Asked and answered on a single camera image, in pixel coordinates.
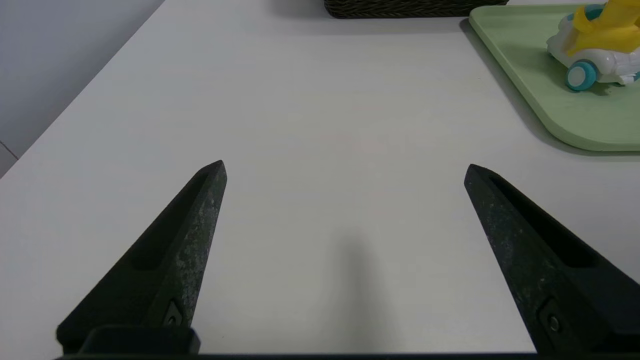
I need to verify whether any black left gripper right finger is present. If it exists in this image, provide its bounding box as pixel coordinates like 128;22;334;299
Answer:
464;164;640;355

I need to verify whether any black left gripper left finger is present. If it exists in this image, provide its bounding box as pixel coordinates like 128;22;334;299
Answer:
56;160;228;355

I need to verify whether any yellow duck toy car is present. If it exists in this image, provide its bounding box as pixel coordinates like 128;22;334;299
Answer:
546;0;640;92

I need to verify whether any dark brown wicker basket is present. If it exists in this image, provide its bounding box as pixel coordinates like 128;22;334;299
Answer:
324;0;510;19

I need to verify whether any light green plastic tray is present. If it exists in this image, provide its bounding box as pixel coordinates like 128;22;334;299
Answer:
468;4;640;152

